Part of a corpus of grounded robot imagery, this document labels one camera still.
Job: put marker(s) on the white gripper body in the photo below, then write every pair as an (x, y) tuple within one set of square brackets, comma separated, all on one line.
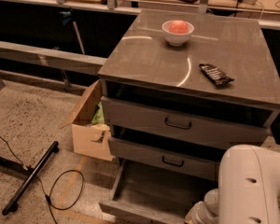
[(198, 215)]

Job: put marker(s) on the grey bottom drawer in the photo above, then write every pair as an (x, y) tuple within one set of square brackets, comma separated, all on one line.
[(146, 194)]

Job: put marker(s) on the grey drawer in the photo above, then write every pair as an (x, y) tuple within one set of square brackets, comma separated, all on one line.
[(146, 194), (164, 159), (180, 126)]

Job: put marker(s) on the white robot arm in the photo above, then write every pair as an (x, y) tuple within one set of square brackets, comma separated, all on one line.
[(248, 189)]

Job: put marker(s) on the grey middle drawer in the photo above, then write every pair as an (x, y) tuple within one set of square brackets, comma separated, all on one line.
[(164, 159)]

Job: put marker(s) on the grey top drawer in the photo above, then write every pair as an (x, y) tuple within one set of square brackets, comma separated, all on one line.
[(180, 126)]

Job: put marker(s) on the grey drawer cabinet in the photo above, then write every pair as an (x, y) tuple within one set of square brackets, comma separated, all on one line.
[(145, 69)]

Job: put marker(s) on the cardboard box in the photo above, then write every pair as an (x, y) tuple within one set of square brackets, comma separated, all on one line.
[(89, 140)]

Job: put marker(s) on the green bag in box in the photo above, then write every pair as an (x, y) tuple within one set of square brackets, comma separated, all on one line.
[(98, 117)]

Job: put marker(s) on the white bowl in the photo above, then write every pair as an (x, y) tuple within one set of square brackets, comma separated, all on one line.
[(176, 39)]

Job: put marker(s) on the black stand leg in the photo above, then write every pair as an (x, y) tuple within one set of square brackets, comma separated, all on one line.
[(12, 204)]

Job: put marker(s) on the red apple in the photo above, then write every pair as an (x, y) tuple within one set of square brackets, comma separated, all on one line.
[(178, 27)]

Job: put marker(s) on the grey metal rail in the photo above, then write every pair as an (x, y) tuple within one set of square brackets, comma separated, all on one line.
[(64, 60)]

